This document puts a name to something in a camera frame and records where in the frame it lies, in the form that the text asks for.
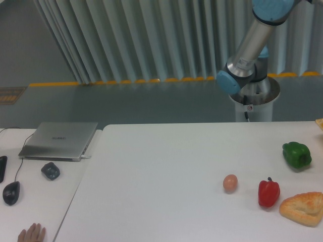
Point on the person's bare hand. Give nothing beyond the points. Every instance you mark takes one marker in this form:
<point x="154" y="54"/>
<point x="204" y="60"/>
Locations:
<point x="35" y="233"/>

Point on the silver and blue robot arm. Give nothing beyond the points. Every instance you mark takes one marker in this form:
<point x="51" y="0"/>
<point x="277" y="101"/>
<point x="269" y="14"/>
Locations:
<point x="299" y="25"/>

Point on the red bell pepper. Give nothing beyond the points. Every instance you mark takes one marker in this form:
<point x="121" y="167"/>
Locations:
<point x="268" y="192"/>

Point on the green bell pepper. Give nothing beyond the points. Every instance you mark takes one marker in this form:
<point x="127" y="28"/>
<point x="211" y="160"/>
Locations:
<point x="297" y="155"/>

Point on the black computer mouse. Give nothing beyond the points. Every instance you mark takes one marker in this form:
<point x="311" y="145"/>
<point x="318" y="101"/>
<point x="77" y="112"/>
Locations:
<point x="11" y="193"/>

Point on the black power adapter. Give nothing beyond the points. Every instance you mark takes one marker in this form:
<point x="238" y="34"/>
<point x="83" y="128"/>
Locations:
<point x="51" y="171"/>

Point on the black keyboard edge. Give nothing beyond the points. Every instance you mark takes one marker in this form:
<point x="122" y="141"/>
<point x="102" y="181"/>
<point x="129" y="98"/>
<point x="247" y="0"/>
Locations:
<point x="3" y="164"/>

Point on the silver closed laptop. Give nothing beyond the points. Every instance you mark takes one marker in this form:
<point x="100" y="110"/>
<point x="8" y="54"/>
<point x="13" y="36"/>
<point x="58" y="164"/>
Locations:
<point x="59" y="141"/>

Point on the brown egg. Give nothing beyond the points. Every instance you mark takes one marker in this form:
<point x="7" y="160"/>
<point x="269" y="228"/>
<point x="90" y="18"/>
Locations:
<point x="230" y="183"/>

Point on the grey folding partition curtain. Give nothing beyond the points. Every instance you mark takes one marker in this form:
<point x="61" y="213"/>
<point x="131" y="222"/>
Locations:
<point x="128" y="41"/>

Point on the golden triangular pastry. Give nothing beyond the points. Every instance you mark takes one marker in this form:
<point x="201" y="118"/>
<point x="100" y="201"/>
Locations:
<point x="305" y="208"/>

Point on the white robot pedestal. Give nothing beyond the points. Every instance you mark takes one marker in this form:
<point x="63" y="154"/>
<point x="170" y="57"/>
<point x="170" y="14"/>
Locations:
<point x="254" y="103"/>

